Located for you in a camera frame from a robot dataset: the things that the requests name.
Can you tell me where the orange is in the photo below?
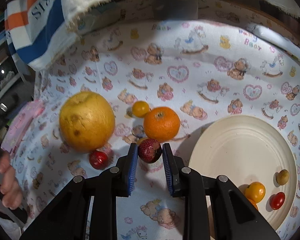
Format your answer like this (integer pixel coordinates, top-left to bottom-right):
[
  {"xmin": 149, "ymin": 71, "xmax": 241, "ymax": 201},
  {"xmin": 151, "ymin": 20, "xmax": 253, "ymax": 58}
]
[
  {"xmin": 247, "ymin": 198, "xmax": 258, "ymax": 210},
  {"xmin": 143, "ymin": 107, "xmax": 180, "ymax": 142}
]

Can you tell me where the small yellow tomato back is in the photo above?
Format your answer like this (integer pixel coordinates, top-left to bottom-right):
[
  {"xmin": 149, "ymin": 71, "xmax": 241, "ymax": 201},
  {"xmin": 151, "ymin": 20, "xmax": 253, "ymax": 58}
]
[{"xmin": 244, "ymin": 181, "xmax": 266, "ymax": 203}]

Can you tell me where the red cherry tomato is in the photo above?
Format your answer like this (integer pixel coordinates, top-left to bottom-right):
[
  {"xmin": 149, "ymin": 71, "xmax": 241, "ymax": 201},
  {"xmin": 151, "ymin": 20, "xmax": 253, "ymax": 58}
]
[
  {"xmin": 269, "ymin": 192, "xmax": 286, "ymax": 210},
  {"xmin": 89, "ymin": 151, "xmax": 109, "ymax": 170}
]

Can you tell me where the small tan longan fruit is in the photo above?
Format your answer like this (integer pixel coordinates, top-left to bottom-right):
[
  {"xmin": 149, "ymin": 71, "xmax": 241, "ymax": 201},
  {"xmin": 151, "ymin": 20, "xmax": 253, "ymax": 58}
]
[{"xmin": 276, "ymin": 169, "xmax": 290, "ymax": 185}]

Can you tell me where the cream round plate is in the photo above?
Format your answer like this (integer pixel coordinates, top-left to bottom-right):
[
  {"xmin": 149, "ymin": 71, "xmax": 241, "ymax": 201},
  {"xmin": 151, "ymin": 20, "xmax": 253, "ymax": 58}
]
[{"xmin": 189, "ymin": 115, "xmax": 297, "ymax": 230}]

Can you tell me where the large yellow pomelo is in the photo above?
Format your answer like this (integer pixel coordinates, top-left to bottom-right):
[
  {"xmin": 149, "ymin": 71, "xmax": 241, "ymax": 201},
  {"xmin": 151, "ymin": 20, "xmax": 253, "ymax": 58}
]
[{"xmin": 59, "ymin": 91, "xmax": 115, "ymax": 153}]

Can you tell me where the dark red strawberry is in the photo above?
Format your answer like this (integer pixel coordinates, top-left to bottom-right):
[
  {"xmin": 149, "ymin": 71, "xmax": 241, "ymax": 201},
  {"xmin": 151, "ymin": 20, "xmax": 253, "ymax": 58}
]
[{"xmin": 138, "ymin": 138, "xmax": 162, "ymax": 164}]

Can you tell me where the small yellow fruit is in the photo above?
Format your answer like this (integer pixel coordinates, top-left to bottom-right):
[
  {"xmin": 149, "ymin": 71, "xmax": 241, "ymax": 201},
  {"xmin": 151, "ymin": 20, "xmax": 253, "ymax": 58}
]
[{"xmin": 132, "ymin": 101, "xmax": 150, "ymax": 118}]

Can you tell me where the person's left hand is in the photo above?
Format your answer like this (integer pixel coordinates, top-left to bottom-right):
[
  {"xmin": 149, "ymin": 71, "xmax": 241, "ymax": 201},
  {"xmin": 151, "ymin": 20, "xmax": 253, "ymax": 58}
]
[{"xmin": 0, "ymin": 151, "xmax": 23, "ymax": 210}]

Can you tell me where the shelf with boxes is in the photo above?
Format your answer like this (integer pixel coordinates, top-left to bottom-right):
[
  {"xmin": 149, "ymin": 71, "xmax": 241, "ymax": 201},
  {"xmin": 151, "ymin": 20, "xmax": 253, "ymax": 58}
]
[{"xmin": 0, "ymin": 11, "xmax": 21, "ymax": 100}]

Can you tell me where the baby bear patterned tablecloth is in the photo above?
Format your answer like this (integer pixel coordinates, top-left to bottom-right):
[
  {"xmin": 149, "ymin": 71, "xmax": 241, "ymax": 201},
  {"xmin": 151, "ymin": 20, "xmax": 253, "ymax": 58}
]
[{"xmin": 12, "ymin": 0, "xmax": 300, "ymax": 239}]

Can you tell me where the striped Paris cloth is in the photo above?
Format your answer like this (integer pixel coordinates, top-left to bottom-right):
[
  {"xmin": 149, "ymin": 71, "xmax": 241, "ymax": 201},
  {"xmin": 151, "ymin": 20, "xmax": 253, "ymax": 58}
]
[{"xmin": 4, "ymin": 0, "xmax": 300, "ymax": 71}]

